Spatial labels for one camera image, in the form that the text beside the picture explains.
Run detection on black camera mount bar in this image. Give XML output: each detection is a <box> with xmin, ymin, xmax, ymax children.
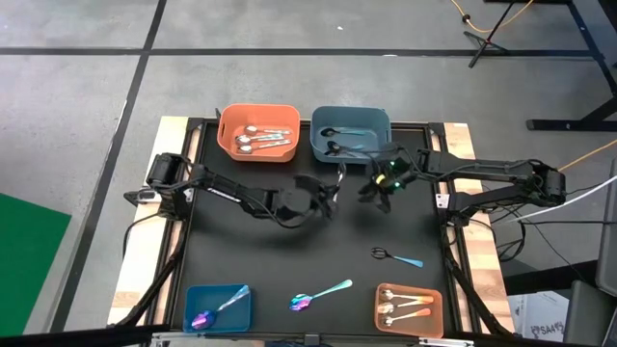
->
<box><xmin>0</xmin><ymin>323</ymin><xmax>483</xmax><ymax>347</ymax></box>

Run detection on black aluminium table frame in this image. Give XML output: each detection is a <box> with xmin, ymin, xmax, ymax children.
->
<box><xmin>144</xmin><ymin>117</ymin><xmax>483</xmax><ymax>347</ymax></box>

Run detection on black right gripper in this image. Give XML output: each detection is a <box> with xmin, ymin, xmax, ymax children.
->
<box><xmin>357</xmin><ymin>154</ymin><xmax>420</xmax><ymax>213</ymax></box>

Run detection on silver spoon teal patterned handle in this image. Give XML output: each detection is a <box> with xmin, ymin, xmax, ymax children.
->
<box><xmin>236</xmin><ymin>139</ymin><xmax>293</xmax><ymax>155</ymax></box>
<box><xmin>234</xmin><ymin>133</ymin><xmax>286</xmax><ymax>147</ymax></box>
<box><xmin>243</xmin><ymin>124</ymin><xmax>292</xmax><ymax>137</ymax></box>

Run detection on white cardboard box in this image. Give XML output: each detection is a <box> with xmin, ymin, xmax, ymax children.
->
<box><xmin>508</xmin><ymin>290</ymin><xmax>579</xmax><ymax>342</ymax></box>

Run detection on green floor mat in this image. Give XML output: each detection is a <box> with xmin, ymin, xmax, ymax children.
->
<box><xmin>0</xmin><ymin>192</ymin><xmax>72</xmax><ymax>338</ymax></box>

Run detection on grey cabinet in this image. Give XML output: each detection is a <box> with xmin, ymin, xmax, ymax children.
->
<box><xmin>563</xmin><ymin>158</ymin><xmax>617</xmax><ymax>347</ymax></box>

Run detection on large orange plastic bin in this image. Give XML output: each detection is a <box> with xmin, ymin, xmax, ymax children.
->
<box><xmin>216</xmin><ymin>102</ymin><xmax>302</xmax><ymax>164</ymax></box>

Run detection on large grey-blue plastic bin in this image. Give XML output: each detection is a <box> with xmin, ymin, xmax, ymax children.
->
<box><xmin>309</xmin><ymin>105</ymin><xmax>392</xmax><ymax>166</ymax></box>

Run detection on black spoon teal handle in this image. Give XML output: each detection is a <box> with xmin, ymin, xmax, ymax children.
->
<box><xmin>319</xmin><ymin>126</ymin><xmax>367</xmax><ymax>139</ymax></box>
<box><xmin>323</xmin><ymin>140</ymin><xmax>367</xmax><ymax>158</ymax></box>

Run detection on yellow extension cable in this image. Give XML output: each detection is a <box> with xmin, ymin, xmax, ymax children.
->
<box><xmin>449</xmin><ymin>0</ymin><xmax>536</xmax><ymax>35</ymax></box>
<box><xmin>557</xmin><ymin>138</ymin><xmax>617</xmax><ymax>173</ymax></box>

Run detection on black desk frame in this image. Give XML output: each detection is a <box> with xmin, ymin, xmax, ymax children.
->
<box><xmin>484</xmin><ymin>0</ymin><xmax>617</xmax><ymax>134</ymax></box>

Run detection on white cable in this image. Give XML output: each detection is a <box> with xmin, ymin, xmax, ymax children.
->
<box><xmin>505</xmin><ymin>173</ymin><xmax>617</xmax><ymax>224</ymax></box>

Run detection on wooden table plank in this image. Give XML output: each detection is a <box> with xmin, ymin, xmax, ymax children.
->
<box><xmin>431</xmin><ymin>121</ymin><xmax>505</xmax><ymax>334</ymax></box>
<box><xmin>106</xmin><ymin>115</ymin><xmax>203</xmax><ymax>329</ymax></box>

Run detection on black tripod stand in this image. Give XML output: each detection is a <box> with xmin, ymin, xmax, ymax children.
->
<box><xmin>462</xmin><ymin>0</ymin><xmax>517</xmax><ymax>69</ymax></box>

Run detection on black cable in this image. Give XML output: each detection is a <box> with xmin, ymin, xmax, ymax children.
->
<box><xmin>496</xmin><ymin>182</ymin><xmax>617</xmax><ymax>271</ymax></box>

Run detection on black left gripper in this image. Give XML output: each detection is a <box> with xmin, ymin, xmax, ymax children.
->
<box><xmin>277</xmin><ymin>175</ymin><xmax>344</xmax><ymax>226</ymax></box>

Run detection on small orange tray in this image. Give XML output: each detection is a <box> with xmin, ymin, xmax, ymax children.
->
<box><xmin>373</xmin><ymin>281</ymin><xmax>444</xmax><ymax>339</ymax></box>

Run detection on small blue tray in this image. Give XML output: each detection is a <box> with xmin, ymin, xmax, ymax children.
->
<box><xmin>181</xmin><ymin>282</ymin><xmax>253</xmax><ymax>334</ymax></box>

